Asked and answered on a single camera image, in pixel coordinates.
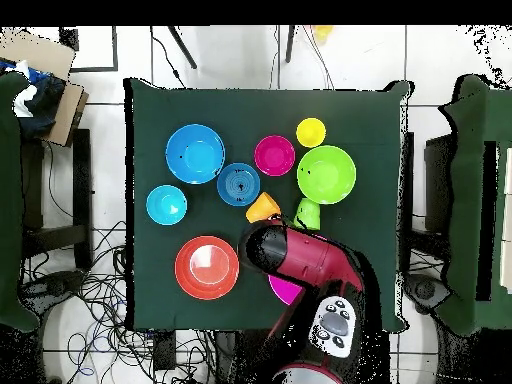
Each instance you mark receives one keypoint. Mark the orange cup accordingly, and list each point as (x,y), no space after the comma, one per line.
(262,208)

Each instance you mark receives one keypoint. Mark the green cup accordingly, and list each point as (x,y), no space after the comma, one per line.
(308,214)

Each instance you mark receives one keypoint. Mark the ribbed blue bowl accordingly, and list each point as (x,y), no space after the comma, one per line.
(230,180)

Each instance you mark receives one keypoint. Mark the green bowl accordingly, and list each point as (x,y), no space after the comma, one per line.
(326,174)

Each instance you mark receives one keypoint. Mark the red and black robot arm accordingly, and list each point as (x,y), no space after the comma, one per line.
(312,256)

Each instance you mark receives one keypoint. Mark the small red bowl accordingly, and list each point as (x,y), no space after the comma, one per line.
(274,155)

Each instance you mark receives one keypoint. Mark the large pink bowl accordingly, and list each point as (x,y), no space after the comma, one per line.
(284,290)

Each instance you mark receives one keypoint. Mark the orange-red bowl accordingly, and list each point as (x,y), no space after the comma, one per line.
(206,267)

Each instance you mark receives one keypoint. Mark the yellow cup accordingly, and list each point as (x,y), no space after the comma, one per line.
(310,132)

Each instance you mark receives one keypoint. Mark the large blue bowl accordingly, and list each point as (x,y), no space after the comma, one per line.
(195,154)

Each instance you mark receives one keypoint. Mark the dark green table cloth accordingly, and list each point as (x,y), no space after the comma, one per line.
(256,112)

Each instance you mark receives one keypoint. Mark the small turquoise bowl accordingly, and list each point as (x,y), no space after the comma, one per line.
(166,204)

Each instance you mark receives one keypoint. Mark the black power brick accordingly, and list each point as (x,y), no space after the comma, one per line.
(164,350)

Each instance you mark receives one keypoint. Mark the black tripod leg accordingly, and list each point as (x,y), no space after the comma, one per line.
(182,46)
(290,44)

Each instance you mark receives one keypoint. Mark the green cloth side table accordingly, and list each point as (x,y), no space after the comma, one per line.
(8,180)
(464,200)

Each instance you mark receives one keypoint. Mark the yellow object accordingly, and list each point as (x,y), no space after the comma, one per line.
(322,32)

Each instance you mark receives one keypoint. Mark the black stool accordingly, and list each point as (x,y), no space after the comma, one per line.
(82,180)

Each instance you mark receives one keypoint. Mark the cardboard box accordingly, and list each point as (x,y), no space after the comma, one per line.
(68,112)

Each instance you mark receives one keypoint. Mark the bundle of clothes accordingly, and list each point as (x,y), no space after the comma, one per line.
(40,100)

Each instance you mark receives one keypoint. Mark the black pedestal foot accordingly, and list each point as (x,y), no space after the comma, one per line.
(424,290)
(56,284)

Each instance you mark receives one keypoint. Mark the black square frame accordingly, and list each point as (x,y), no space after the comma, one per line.
(115,48)

